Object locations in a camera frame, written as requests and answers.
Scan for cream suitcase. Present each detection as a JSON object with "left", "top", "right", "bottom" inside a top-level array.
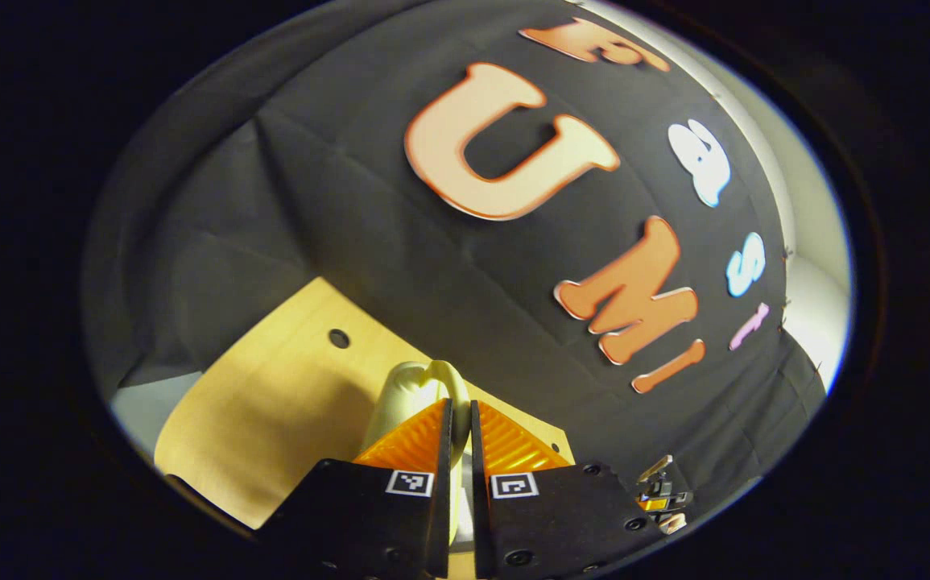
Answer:
[{"left": 362, "top": 359, "right": 472, "bottom": 557}]

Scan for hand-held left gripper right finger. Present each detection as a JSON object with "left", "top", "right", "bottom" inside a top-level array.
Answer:
[{"left": 469, "top": 400, "right": 667, "bottom": 580}]

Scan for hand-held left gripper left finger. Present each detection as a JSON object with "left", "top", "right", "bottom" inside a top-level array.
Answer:
[{"left": 259, "top": 398, "right": 455, "bottom": 580}]

